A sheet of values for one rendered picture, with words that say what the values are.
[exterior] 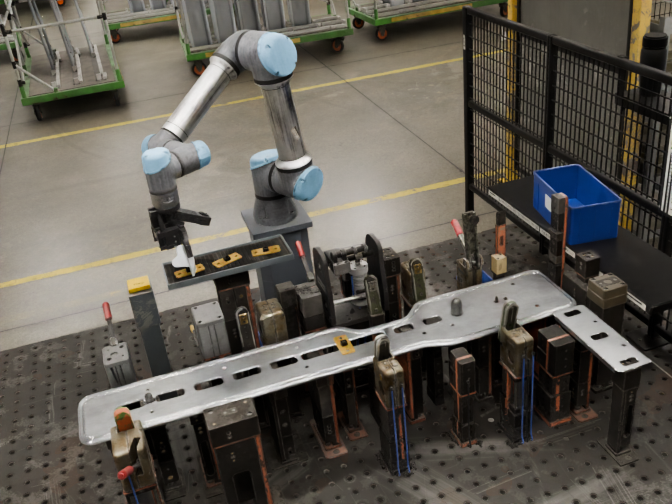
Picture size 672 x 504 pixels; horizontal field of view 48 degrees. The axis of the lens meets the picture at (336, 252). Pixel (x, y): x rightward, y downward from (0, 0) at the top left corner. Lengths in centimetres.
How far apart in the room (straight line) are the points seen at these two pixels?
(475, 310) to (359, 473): 55
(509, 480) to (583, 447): 24
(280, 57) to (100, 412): 107
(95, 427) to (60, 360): 87
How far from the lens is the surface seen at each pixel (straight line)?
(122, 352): 210
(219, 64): 227
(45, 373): 279
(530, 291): 225
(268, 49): 216
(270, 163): 243
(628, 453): 220
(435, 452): 218
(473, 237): 225
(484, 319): 213
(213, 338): 207
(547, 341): 209
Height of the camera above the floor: 221
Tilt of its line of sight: 29 degrees down
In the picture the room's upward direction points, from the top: 6 degrees counter-clockwise
